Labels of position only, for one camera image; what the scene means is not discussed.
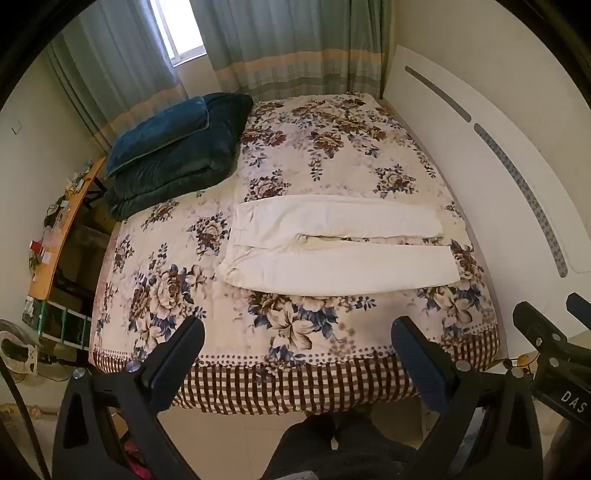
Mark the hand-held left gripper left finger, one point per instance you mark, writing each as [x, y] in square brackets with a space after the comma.
[170, 371]

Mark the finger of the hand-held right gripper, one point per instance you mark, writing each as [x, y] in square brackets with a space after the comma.
[540, 327]
[581, 303]

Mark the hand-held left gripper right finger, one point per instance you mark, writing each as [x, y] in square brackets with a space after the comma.
[415, 364]

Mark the white pants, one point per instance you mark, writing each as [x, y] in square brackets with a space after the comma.
[337, 272]

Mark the pink cloth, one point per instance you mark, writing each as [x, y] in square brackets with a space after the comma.
[138, 461]

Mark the person's dark trouser legs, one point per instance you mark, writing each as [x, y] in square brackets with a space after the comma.
[337, 447]

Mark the green metal rack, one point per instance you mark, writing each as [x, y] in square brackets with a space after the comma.
[60, 323]

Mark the white headboard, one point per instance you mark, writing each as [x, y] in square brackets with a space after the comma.
[498, 184]

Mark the white fan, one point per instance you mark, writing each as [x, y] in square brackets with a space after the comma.
[16, 346]

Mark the wooden desk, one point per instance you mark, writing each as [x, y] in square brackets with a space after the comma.
[55, 258]

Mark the red cup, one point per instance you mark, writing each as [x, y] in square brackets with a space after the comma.
[36, 249]

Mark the folded teal comforter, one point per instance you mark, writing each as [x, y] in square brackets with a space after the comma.
[184, 170]

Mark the pile of small desk clutter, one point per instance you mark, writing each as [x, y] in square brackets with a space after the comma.
[64, 194]

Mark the teal pillow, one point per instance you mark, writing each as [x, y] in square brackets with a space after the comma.
[157, 134]

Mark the floral bed blanket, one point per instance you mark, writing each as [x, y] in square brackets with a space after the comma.
[332, 138]

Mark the striped grey-green curtain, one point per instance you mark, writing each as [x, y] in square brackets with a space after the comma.
[295, 46]
[115, 69]

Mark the window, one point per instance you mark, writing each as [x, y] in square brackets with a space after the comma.
[178, 27]

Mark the white wall socket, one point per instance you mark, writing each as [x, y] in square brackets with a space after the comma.
[17, 127]

